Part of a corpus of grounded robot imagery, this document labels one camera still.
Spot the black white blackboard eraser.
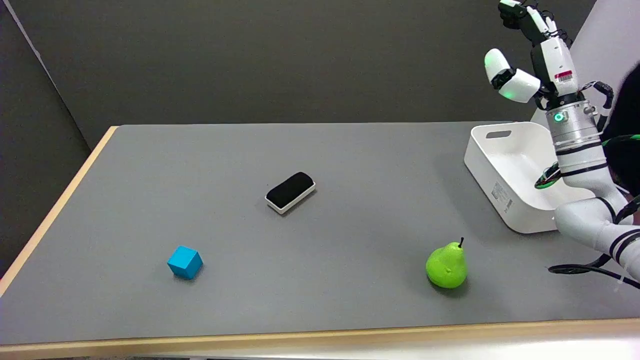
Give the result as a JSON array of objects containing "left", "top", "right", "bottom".
[{"left": 264, "top": 171, "right": 317, "bottom": 215}]

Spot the green pear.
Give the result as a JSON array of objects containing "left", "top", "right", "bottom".
[{"left": 425, "top": 237, "right": 469, "bottom": 290}]

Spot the white plastic bin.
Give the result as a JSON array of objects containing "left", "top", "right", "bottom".
[{"left": 463, "top": 121, "right": 597, "bottom": 235}]

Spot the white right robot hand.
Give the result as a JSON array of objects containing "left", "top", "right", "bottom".
[{"left": 483, "top": 0, "right": 582, "bottom": 104}]

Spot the blue cube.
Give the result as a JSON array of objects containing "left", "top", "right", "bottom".
[{"left": 167, "top": 245, "right": 204, "bottom": 280}]

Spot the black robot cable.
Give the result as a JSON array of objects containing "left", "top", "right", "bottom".
[{"left": 547, "top": 254, "right": 640, "bottom": 291}]

